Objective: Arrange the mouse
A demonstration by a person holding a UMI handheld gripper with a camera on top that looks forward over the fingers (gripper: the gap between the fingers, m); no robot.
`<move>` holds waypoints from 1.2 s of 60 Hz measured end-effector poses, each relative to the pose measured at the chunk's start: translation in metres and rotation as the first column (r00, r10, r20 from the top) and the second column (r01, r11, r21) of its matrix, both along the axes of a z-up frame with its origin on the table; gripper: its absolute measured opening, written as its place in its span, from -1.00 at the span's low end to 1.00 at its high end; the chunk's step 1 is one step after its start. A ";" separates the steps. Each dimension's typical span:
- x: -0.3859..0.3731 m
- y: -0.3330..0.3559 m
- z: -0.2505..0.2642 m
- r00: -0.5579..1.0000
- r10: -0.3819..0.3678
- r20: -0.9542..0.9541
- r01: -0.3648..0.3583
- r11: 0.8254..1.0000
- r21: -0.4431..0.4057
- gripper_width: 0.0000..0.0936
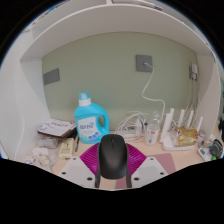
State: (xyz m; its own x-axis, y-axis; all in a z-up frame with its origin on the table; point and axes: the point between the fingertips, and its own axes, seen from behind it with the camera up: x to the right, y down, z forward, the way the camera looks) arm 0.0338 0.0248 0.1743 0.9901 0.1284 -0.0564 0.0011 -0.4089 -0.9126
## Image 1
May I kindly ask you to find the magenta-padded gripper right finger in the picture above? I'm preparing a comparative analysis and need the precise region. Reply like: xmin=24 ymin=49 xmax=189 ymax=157
xmin=125 ymin=142 xmax=169 ymax=189

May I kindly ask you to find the clear cup with red label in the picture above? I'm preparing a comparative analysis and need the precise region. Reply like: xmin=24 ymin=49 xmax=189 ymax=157
xmin=144 ymin=123 xmax=160 ymax=146

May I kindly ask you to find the grey blank wall plate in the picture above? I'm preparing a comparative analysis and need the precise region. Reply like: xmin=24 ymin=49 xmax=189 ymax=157
xmin=42 ymin=68 xmax=61 ymax=86

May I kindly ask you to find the white yellow blue packet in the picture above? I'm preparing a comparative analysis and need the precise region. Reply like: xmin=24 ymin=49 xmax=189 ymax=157
xmin=24 ymin=155 xmax=36 ymax=165

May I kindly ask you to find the white remote control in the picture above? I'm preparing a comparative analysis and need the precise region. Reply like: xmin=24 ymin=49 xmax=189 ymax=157
xmin=197 ymin=146 xmax=213 ymax=163

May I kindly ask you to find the blue detergent bottle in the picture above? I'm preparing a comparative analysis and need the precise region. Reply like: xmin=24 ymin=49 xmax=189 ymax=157
xmin=73 ymin=92 xmax=111 ymax=145

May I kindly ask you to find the white cable bundle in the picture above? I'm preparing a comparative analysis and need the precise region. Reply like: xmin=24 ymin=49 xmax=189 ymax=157
xmin=114 ymin=110 xmax=158 ymax=134

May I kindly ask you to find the white snack packet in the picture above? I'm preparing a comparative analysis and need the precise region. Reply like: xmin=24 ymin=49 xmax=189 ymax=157
xmin=37 ymin=153 xmax=51 ymax=167

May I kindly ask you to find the small beige cardboard box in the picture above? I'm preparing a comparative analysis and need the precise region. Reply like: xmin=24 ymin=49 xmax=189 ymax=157
xmin=58 ymin=137 xmax=75 ymax=160

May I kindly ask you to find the small metal jar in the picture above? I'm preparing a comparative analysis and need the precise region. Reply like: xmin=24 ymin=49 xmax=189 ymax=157
xmin=198 ymin=129 xmax=207 ymax=144

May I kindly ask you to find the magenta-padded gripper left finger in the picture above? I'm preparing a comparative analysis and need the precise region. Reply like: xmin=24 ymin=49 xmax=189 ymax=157
xmin=57 ymin=142 xmax=102 ymax=189

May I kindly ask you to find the gold foil bag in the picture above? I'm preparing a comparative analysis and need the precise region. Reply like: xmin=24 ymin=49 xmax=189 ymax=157
xmin=175 ymin=126 xmax=200 ymax=148

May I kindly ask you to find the black computer mouse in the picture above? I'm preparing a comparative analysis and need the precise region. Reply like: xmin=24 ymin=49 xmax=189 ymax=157
xmin=98 ymin=134 xmax=128 ymax=180

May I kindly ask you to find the grey zip pouch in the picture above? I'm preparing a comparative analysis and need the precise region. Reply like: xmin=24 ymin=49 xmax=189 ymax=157
xmin=209 ymin=138 xmax=224 ymax=161

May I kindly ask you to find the white wall cable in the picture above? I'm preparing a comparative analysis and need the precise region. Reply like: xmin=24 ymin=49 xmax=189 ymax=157
xmin=141 ymin=62 xmax=166 ymax=118

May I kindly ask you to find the white router with antennas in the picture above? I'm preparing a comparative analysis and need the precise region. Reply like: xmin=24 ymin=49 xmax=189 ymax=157
xmin=159 ymin=107 xmax=205 ymax=152

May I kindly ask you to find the white power strip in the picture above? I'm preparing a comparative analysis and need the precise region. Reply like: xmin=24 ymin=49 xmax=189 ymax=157
xmin=116 ymin=128 xmax=148 ymax=139

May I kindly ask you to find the white shelf unit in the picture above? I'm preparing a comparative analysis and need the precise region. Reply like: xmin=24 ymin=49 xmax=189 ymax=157
xmin=19 ymin=0 xmax=224 ymax=64

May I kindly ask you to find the white wall charger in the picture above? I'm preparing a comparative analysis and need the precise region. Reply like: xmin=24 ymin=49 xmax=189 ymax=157
xmin=189 ymin=63 xmax=199 ymax=81

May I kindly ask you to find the grey wall outlet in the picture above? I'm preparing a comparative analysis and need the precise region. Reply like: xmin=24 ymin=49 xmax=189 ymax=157
xmin=135 ymin=54 xmax=154 ymax=73

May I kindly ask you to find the silver foil bag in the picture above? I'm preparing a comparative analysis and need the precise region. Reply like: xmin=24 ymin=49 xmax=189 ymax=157
xmin=37 ymin=137 xmax=61 ymax=149

